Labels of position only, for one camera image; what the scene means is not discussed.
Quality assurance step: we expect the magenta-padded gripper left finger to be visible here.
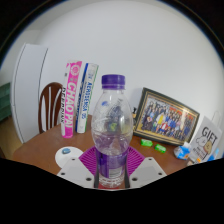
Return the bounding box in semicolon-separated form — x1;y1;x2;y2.
56;146;101;189

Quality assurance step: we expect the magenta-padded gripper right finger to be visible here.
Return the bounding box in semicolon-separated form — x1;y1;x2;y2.
124;146;168;190

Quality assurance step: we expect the clear purple-capped water bottle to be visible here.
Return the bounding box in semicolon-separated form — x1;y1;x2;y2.
90;74;135;190

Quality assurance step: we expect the white blue patterned mug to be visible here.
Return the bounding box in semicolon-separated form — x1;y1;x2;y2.
54;146;85;170

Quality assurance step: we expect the blue tissue pack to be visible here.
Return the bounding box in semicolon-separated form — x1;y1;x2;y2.
172;142;192;161

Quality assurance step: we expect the framed group photo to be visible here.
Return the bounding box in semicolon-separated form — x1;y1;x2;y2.
132;87;201;147

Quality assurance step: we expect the white paper gift bag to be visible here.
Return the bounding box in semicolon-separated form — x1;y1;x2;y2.
188;115;223;165

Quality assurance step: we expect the dark wooden chair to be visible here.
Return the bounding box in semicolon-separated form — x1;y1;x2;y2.
37;81;65;135

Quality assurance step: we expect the white cabinet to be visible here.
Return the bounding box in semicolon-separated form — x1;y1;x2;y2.
11;42;49;145

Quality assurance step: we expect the dark green seat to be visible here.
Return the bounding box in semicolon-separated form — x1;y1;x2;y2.
0;82;13;123

